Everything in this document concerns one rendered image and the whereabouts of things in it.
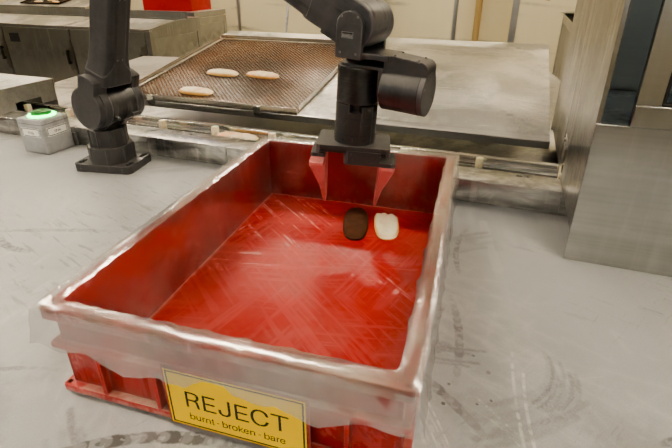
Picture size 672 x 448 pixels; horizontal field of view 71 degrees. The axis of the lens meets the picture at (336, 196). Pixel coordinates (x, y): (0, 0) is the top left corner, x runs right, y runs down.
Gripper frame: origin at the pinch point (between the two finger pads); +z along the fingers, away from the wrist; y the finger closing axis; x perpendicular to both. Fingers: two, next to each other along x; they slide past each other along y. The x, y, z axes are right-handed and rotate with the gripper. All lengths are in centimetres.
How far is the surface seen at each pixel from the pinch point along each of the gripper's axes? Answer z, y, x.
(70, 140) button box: 8, -64, 31
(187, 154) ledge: 5.9, -34.8, 24.3
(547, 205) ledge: 1.7, 31.4, 6.4
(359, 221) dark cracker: 3.4, 1.7, -1.3
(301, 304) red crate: 4.3, -4.1, -20.3
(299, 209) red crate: 5.0, -8.2, 3.7
